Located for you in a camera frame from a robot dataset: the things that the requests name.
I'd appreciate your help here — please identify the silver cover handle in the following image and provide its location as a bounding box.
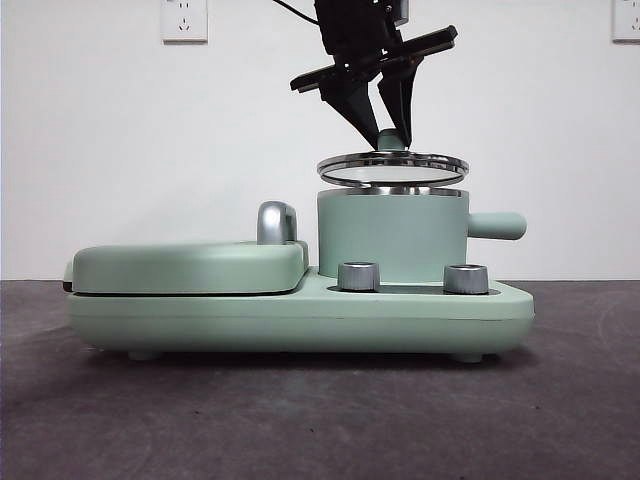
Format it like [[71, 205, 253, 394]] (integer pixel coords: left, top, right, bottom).
[[256, 200, 300, 245]]

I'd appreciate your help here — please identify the white wall socket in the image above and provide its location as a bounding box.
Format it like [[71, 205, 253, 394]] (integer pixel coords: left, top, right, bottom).
[[160, 0, 209, 44], [612, 0, 640, 44]]

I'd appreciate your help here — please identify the glass lid with green knob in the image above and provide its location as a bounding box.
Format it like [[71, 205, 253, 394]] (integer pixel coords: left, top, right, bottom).
[[317, 128, 469, 189]]

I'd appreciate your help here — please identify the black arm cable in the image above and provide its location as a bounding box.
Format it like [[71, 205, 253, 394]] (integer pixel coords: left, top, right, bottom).
[[272, 0, 322, 26]]

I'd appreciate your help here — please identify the silver control knob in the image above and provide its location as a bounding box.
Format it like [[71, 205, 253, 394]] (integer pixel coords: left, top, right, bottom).
[[337, 260, 381, 292], [443, 263, 489, 295]]

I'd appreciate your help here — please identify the green steamer pot with handle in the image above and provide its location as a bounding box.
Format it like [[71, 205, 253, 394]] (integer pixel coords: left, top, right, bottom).
[[316, 185, 527, 279]]

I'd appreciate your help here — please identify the green breakfast maker base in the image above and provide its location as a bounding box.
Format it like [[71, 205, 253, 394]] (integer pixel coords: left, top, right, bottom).
[[67, 265, 535, 362]]

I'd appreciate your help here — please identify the green griddle cover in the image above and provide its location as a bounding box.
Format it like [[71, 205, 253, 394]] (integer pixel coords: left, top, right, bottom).
[[63, 239, 310, 297]]

